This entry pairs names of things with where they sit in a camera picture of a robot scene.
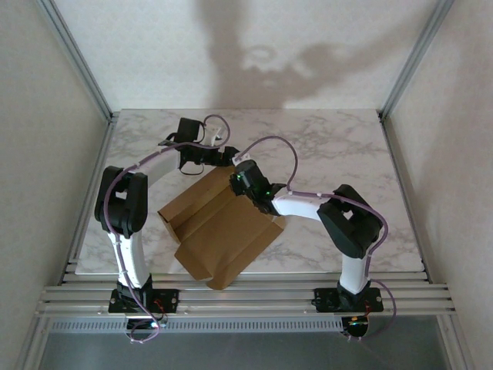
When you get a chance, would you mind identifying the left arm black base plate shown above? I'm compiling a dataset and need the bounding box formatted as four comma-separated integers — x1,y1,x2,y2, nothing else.
108,288,180,314

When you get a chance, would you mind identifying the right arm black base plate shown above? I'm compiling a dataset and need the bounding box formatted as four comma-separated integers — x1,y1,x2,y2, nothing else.
312,287,385,313

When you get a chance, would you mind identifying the grey slotted cable duct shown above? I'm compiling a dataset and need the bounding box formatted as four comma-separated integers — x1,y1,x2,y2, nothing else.
49,318,344,333

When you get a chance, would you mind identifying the aluminium corner post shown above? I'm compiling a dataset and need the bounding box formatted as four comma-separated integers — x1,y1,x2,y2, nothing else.
36,0,119,123
379,0,455,123

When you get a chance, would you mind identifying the aluminium frame leg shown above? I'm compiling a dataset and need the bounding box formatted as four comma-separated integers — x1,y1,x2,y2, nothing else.
15,319,51,370
438,315,477,370

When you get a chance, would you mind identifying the brown cardboard paper box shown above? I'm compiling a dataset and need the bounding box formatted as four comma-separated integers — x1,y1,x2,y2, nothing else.
156,165,287,291

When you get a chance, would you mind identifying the aluminium mounting rail frame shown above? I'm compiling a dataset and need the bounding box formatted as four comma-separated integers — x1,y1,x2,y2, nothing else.
34,271,458,319

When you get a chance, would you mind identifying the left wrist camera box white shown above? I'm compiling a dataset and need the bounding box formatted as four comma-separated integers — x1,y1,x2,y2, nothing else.
206,125,226,148

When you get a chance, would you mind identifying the aluminium side rail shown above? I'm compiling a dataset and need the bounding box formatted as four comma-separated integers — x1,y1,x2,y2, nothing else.
57,119,119,286
379,119,431,282

